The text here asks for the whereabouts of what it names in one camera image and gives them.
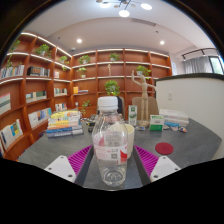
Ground grey window curtain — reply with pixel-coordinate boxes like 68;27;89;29
183;55;214;75

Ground green white drink carton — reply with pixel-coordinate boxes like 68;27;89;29
128;104;138;127

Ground green white small box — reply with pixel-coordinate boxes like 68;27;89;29
149;114;165;132

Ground ceiling air vent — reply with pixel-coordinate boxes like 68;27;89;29
130;18;157;27

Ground dark orange-cover book stack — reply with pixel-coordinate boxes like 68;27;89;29
81;114;98;133

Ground tan chair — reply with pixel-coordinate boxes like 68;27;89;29
131;96;160;118

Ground flat round red coaster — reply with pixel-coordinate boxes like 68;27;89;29
155;142;175;156

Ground cream plastic cup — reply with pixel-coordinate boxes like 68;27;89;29
123;123;135;160

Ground white box stack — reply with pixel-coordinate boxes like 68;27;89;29
159;108;190;128

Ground colourful book stack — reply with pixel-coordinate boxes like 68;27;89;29
45;109;84;139

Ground wooden shelf unit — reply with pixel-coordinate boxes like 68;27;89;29
0;31;173;161

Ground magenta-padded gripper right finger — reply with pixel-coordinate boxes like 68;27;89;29
132;144;181;187

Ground wooden artist mannequin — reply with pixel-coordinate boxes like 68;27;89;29
130;69;157;128

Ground chair with dark jacket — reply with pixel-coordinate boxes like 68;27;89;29
116;95;126;116

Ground black-framed window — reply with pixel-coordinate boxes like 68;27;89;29
209;55;224;76

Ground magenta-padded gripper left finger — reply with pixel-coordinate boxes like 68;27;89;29
44;144;96;187

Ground clear plastic water bottle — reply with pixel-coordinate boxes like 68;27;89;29
91;95;129;188

